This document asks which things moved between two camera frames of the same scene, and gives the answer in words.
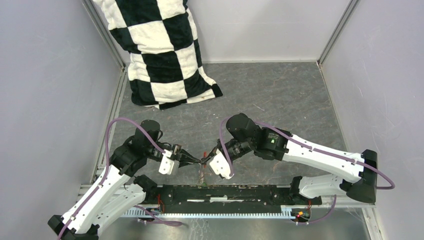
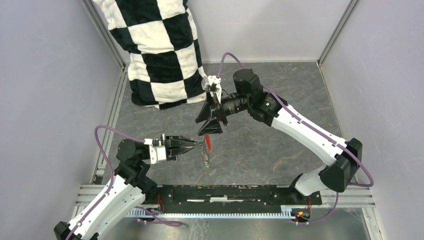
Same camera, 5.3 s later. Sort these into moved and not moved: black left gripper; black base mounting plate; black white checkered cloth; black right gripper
Moved: black left gripper; black right gripper
Not moved: black base mounting plate; black white checkered cloth
